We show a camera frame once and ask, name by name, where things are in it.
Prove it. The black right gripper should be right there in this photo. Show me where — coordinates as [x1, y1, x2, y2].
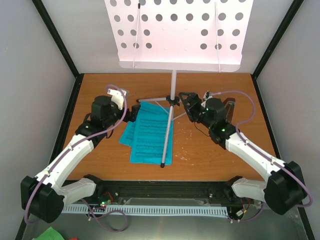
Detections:
[178, 92, 213, 130]

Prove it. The blue sheet music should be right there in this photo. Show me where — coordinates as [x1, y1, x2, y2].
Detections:
[130, 109, 169, 165]
[118, 101, 166, 147]

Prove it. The brown wooden metronome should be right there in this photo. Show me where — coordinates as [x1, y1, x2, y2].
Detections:
[223, 97, 236, 124]

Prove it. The white music stand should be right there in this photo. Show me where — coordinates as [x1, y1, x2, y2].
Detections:
[103, 0, 255, 169]

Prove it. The clear plastic metronome cover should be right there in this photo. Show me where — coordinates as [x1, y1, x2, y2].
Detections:
[225, 101, 235, 124]

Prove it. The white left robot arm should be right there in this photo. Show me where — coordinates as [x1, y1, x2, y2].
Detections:
[20, 95, 141, 223]

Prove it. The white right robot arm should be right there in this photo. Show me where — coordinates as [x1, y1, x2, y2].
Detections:
[179, 91, 310, 215]

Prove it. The green paper scrap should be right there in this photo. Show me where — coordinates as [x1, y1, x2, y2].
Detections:
[33, 227, 64, 240]

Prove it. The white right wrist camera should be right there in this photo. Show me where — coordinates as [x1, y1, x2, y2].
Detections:
[202, 91, 214, 102]

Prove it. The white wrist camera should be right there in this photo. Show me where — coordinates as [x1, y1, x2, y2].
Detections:
[202, 91, 214, 102]
[107, 88, 124, 110]

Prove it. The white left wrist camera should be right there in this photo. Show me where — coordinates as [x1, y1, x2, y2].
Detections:
[107, 88, 124, 110]

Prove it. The black aluminium frame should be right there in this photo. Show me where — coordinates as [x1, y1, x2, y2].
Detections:
[14, 0, 316, 240]

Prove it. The light blue cable duct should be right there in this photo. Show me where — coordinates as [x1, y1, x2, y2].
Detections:
[61, 202, 229, 219]

